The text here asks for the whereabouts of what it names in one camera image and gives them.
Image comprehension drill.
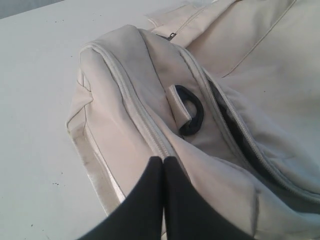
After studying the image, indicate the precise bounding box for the cream fabric duffel bag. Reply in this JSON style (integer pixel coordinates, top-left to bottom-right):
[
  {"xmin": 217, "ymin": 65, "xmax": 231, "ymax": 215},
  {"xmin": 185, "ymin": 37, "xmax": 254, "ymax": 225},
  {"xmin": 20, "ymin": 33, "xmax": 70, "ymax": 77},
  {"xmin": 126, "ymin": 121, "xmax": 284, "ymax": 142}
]
[{"xmin": 66, "ymin": 0, "xmax": 320, "ymax": 240}]

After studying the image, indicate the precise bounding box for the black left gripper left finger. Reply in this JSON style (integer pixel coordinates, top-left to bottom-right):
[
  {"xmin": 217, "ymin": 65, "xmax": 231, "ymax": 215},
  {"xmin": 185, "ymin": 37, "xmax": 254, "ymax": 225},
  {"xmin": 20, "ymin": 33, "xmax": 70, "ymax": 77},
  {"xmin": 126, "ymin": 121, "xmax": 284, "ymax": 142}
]
[{"xmin": 80, "ymin": 156, "xmax": 163, "ymax": 240}]

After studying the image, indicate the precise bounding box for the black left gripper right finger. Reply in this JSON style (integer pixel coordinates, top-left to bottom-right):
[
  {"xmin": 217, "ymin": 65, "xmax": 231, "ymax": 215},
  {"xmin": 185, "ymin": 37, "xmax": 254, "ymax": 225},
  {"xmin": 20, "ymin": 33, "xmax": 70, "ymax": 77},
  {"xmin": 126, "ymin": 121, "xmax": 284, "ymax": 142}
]
[{"xmin": 163, "ymin": 156, "xmax": 280, "ymax": 240}]

